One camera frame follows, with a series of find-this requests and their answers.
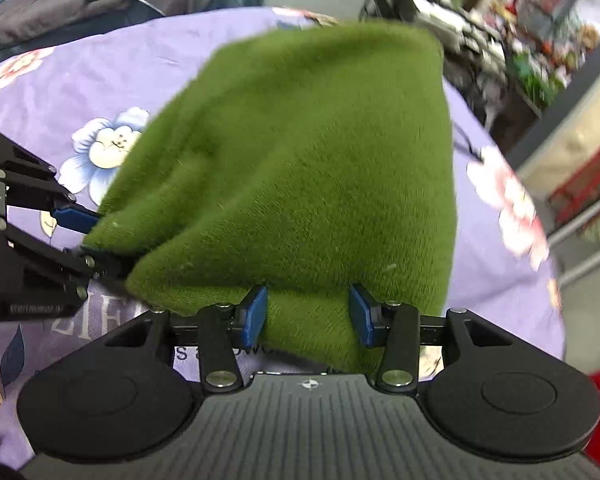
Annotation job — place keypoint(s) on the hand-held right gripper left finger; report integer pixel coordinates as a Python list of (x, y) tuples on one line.
[(254, 316)]

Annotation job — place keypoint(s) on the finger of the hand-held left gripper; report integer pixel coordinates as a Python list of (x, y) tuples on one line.
[(97, 264), (75, 218)]

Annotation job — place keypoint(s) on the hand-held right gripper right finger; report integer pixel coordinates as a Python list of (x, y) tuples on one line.
[(361, 321)]

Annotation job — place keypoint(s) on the green knit cardigan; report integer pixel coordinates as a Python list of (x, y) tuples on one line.
[(305, 160)]

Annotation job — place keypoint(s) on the purple floral bed sheet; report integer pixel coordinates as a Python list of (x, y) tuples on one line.
[(105, 75)]

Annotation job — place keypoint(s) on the cluttered shelf of goods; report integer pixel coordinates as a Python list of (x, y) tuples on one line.
[(530, 15)]

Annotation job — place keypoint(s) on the red metal frame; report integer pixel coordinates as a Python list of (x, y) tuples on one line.
[(585, 175)]

